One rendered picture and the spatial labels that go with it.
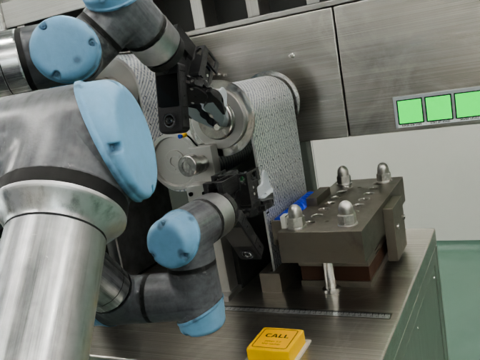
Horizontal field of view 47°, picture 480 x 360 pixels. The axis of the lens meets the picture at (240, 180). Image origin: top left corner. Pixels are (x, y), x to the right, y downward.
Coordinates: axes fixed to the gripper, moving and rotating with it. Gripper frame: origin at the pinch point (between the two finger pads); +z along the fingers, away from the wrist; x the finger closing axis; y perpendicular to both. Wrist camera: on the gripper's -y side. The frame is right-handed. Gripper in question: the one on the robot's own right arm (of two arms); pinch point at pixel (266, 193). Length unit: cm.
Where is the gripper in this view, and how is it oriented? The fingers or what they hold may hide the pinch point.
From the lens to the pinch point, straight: 109.3
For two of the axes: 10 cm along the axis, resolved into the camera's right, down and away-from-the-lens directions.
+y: -1.7, -9.7, -1.9
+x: -8.9, 0.6, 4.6
